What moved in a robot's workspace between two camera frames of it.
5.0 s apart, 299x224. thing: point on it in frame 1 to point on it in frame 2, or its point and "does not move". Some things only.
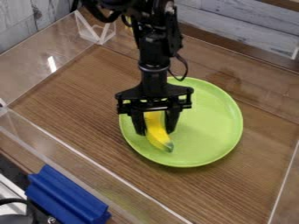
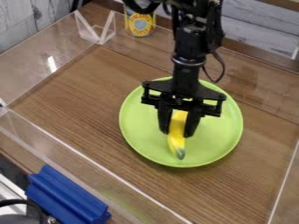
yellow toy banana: (156, 129) to (176, 131)
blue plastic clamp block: (65, 199) does not move
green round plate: (210, 128) does not move
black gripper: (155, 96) to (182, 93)
